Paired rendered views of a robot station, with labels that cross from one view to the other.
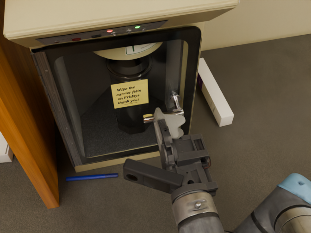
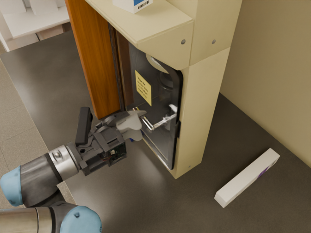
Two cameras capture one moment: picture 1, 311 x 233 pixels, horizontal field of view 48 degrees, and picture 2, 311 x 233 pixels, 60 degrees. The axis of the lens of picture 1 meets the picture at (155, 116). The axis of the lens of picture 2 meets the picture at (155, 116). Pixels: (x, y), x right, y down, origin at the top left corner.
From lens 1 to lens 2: 0.55 m
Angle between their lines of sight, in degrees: 41
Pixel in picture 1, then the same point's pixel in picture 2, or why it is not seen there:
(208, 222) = (44, 165)
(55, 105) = (115, 57)
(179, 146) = (108, 131)
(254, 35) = not seen: outside the picture
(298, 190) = (70, 214)
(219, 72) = (279, 179)
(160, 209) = (115, 177)
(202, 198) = (64, 157)
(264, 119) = not seen: outside the picture
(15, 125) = (78, 41)
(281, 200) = (64, 207)
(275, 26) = not seen: outside the picture
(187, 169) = (93, 145)
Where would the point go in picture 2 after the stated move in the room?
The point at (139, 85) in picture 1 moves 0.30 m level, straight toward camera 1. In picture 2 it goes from (146, 86) to (27, 125)
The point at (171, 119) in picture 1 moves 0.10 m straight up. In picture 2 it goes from (133, 120) to (131, 92)
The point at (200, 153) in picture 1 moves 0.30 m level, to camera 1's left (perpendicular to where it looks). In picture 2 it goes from (105, 145) to (78, 66)
